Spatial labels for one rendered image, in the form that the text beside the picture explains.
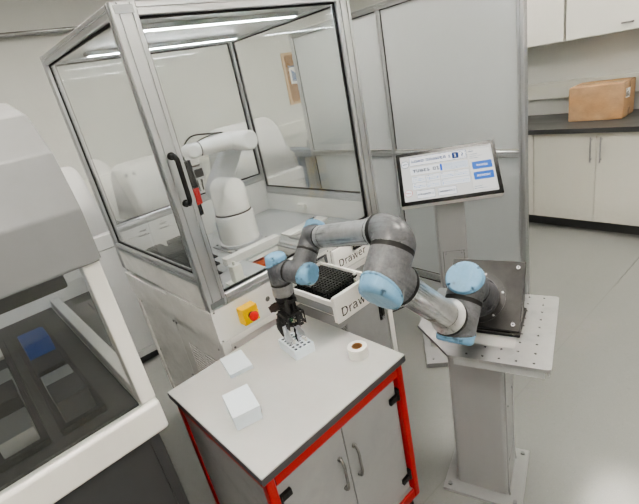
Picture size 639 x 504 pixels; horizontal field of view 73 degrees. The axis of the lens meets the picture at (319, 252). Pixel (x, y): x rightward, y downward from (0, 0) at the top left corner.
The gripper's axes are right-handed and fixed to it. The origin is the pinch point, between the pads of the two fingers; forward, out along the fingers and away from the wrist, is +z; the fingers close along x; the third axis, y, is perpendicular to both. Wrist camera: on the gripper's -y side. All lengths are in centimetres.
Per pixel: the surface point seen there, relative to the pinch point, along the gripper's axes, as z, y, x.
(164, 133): -80, -22, -17
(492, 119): -42, -46, 184
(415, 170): -30, -42, 112
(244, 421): 2.9, 21.6, -31.2
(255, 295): -10.8, -24.7, -0.8
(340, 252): -10, -31, 47
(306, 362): 5.0, 9.2, -1.2
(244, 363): 3.3, -6.2, -18.4
